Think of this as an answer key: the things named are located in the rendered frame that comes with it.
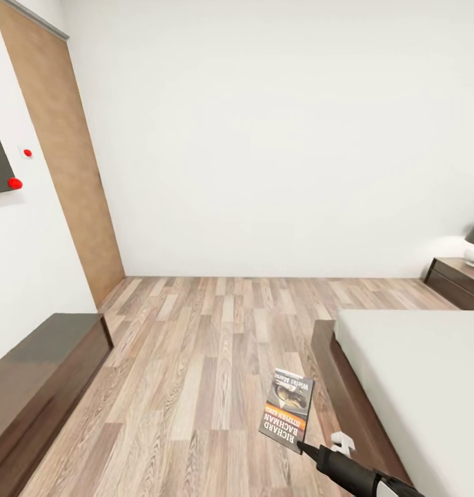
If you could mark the bed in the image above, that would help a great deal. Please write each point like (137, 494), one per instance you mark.
(401, 383)

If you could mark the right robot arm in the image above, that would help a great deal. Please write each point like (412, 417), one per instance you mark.
(350, 475)

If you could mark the bench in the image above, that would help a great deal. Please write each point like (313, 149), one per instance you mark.
(42, 380)

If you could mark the sliding door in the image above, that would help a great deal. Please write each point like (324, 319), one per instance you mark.
(41, 62)

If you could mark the hardback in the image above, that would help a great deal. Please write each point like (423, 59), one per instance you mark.
(287, 409)

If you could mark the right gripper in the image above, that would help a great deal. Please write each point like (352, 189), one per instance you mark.
(337, 466)

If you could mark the nightstand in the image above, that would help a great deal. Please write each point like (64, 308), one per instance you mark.
(453, 279)

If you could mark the electric switch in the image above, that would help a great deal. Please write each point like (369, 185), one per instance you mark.
(25, 150)

